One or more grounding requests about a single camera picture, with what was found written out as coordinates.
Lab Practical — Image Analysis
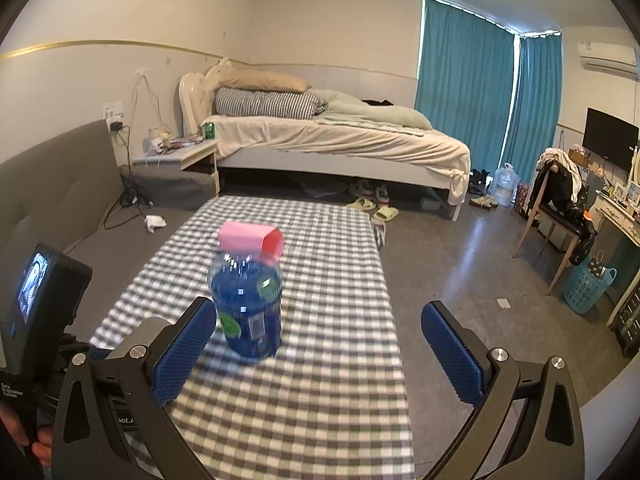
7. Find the person's left hand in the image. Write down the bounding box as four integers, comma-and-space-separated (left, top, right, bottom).
0, 403, 53, 468

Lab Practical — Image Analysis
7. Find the blue plastic water bottle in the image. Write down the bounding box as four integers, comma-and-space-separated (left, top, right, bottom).
207, 249, 282, 361

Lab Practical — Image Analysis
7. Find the crumpled white tissue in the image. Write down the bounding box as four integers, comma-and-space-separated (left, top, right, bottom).
143, 214, 167, 234

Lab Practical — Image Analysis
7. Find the pink rectangular box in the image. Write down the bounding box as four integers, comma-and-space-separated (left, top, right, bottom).
218, 221, 284, 262

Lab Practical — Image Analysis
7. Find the teal laundry basket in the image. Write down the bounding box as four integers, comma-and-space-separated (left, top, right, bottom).
562, 257, 617, 315

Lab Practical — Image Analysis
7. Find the light green slipper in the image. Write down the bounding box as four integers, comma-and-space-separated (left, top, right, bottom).
372, 206, 399, 222
347, 197, 378, 212

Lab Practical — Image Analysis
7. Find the wooden chair with clothes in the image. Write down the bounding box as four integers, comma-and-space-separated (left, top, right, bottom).
512, 148, 597, 295

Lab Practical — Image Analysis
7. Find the large clear water jug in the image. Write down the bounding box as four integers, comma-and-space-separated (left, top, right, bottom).
491, 162, 520, 207

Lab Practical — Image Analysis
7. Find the grey fabric sofa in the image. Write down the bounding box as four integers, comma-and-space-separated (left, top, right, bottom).
1, 122, 214, 340

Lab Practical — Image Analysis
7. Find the white bedside table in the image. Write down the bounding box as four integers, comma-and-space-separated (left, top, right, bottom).
132, 140, 220, 196

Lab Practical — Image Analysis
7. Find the white dressing table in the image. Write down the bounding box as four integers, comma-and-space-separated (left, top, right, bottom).
592, 191, 639, 328

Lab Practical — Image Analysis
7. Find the beige bed sheet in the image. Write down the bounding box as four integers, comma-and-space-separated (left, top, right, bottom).
204, 115, 471, 207

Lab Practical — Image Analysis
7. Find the green soda can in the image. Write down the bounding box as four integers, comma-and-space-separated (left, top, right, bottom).
202, 122, 215, 140

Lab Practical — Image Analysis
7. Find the checkered folded quilt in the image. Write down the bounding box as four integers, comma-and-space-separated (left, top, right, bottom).
212, 87, 328, 120

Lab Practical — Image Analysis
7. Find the teal curtain right panel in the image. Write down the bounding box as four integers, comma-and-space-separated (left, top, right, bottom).
502, 34, 563, 182

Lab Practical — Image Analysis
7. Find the teal curtain panel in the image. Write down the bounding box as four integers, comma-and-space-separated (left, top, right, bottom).
416, 0, 514, 171
502, 34, 563, 182

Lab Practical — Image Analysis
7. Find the black television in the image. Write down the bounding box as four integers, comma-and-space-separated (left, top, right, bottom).
582, 108, 639, 172

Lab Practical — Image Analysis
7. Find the beige pillow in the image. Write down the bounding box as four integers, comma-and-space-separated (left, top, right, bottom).
220, 70, 311, 93

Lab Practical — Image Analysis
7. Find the light green blanket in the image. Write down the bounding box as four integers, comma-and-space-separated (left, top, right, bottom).
310, 89, 433, 131

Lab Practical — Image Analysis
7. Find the teal curtain left panel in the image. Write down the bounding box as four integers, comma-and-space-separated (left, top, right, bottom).
416, 0, 514, 171

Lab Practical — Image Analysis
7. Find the white air conditioner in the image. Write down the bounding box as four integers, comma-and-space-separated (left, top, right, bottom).
577, 41, 639, 79

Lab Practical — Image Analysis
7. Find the black camera with screen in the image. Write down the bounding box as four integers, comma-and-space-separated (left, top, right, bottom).
1, 243, 92, 382

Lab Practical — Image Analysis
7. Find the black power cable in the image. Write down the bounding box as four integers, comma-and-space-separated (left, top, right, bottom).
102, 120, 154, 231

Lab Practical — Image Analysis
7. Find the white wall socket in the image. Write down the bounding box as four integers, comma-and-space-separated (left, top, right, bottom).
101, 101, 124, 122

